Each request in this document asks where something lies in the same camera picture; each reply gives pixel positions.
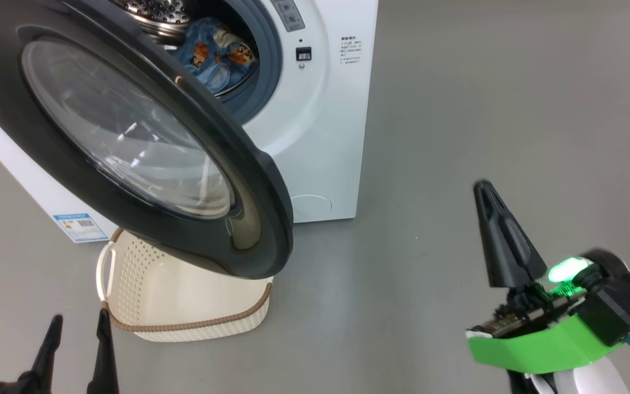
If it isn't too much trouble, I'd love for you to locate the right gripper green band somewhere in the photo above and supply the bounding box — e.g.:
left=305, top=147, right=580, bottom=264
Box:
left=467, top=182, right=630, bottom=376

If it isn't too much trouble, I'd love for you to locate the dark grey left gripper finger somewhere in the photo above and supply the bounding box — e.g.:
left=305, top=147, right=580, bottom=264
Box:
left=86, top=309, right=120, bottom=394
left=20, top=315, right=65, bottom=394

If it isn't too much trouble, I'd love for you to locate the white front-load washing machine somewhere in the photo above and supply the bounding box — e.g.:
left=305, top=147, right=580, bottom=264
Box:
left=0, top=0, right=380, bottom=244

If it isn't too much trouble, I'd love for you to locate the blue cartoon print garment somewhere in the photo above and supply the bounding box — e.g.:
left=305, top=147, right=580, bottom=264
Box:
left=173, top=16, right=260, bottom=97

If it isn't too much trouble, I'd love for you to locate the cream perforated laundry basket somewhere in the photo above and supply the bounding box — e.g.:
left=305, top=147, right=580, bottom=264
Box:
left=96, top=227, right=273, bottom=343

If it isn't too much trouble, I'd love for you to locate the grey rim instruction sticker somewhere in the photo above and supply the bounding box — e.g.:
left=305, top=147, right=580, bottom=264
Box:
left=270, top=0, right=306, bottom=32

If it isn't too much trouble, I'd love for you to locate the round white filter cover flap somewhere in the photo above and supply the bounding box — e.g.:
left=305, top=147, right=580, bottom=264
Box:
left=290, top=194, right=333, bottom=222

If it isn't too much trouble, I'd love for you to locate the blue energy label sticker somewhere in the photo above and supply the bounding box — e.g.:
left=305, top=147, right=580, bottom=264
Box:
left=52, top=213, right=110, bottom=243

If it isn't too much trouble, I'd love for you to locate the black round glass washer door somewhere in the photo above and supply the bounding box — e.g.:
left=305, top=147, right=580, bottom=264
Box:
left=0, top=0, right=294, bottom=280

